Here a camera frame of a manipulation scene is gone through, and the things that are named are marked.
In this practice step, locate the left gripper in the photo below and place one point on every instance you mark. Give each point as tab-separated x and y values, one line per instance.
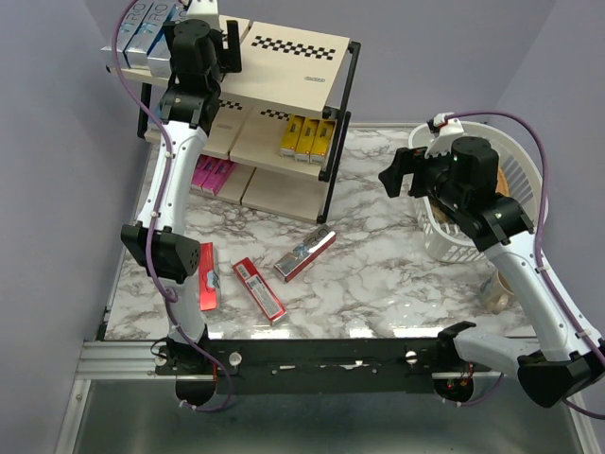
228	60

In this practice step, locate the white plastic dish basket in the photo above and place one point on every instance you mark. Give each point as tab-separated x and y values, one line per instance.
449	242

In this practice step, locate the pink toothpaste box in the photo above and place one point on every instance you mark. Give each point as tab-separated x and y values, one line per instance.
218	177
205	166

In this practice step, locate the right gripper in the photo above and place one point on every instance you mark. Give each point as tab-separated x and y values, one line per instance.
406	161

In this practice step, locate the yellow toothpaste box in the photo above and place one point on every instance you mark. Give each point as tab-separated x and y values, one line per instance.
306	140
291	137
322	141

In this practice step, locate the silver blue R&O box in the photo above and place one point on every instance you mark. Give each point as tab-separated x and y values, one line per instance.
148	33

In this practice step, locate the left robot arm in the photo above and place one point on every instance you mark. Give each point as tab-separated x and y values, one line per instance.
200	56

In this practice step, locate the woven wicker fan tray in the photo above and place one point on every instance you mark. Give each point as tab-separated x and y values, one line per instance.
502	186

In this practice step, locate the silver red R&O box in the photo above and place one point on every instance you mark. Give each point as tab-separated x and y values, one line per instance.
302	255

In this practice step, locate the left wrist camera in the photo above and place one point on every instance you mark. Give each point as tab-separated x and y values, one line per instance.
205	10

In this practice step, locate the blue metallic toothpaste box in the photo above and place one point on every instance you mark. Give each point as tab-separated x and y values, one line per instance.
158	58

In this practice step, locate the red R&O toothpaste box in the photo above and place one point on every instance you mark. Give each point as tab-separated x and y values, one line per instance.
209	282

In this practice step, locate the black mounting rail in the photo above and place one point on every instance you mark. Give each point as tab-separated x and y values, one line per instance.
410	365

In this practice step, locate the red toothpaste box barcode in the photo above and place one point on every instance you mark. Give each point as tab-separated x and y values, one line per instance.
256	285

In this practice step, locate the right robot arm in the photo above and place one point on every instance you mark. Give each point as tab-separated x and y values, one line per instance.
569	354

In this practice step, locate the beige three-tier shelf rack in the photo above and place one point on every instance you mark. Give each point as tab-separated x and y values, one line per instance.
285	71

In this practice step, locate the pink toothpaste box back side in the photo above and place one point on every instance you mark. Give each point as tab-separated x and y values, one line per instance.
218	177

